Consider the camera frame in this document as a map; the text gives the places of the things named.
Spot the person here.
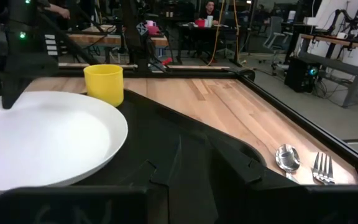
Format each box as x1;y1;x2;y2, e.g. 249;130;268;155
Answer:
197;1;222;63

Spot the grey office chair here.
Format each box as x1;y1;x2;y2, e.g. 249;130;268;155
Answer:
258;16;291;71

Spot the black rig frame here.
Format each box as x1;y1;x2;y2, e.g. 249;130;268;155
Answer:
37;9;108;68

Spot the person's hand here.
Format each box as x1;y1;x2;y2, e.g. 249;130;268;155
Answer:
54;6;71;20

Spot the metal spoon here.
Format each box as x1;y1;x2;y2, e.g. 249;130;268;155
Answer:
274;144;301;184

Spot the person's forearm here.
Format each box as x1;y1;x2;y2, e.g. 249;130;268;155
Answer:
35;0;60;13

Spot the black computer tower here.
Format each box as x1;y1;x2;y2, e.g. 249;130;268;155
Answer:
283;57;321;93

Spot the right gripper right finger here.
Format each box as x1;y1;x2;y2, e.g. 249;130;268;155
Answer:
205;135;358;224

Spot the grey wood-topped workbench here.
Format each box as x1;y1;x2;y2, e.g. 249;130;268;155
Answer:
296;33;358;108

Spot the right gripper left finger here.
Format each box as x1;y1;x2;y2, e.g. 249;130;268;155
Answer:
0;134;220;224

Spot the pink mug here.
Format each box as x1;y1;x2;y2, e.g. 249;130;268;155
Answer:
144;20;161;35

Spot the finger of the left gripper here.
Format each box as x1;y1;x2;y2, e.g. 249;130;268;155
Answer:
0;76;33;110

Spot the yellow hanging cable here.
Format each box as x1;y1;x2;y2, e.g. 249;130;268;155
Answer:
232;0;241;63
206;0;226;67

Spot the black office desk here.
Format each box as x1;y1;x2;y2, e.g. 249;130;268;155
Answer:
177;24;251;68

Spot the white round plate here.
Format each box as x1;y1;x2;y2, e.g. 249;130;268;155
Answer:
0;90;129;196

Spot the yellow plastic cup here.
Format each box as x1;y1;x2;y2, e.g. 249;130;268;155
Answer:
83;64;124;108

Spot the black serving tray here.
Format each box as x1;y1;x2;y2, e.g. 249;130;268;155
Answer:
0;89;267;224

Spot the teal-handled metal fork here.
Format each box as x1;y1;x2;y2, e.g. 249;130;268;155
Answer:
311;151;336;186

